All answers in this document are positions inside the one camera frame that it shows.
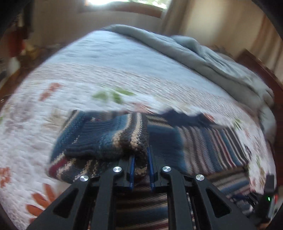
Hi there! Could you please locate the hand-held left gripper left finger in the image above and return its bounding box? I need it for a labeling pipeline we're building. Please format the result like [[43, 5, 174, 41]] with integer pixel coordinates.
[[27, 155, 136, 230]]

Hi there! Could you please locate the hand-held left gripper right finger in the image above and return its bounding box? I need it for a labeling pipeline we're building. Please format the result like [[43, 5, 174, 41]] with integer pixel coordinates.
[[147, 146, 257, 230]]

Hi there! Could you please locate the striped knit sweater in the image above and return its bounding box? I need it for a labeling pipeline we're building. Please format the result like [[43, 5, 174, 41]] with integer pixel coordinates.
[[46, 109, 255, 230]]

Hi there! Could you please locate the white floral quilt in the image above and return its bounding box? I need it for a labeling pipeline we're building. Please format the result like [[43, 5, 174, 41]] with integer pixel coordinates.
[[0, 30, 277, 230]]

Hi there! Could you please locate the grey-blue comforter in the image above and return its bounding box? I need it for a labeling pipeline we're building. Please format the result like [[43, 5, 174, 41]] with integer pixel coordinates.
[[100, 24, 277, 142]]

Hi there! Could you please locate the beige curtain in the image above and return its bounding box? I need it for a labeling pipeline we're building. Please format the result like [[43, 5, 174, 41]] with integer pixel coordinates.
[[162, 0, 196, 36]]

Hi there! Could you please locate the window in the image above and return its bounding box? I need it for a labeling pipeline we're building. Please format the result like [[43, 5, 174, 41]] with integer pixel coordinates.
[[85, 0, 173, 10]]

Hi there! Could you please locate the dark wooden bed frame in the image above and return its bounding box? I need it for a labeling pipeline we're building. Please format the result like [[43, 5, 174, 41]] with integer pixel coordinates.
[[234, 49, 283, 107]]

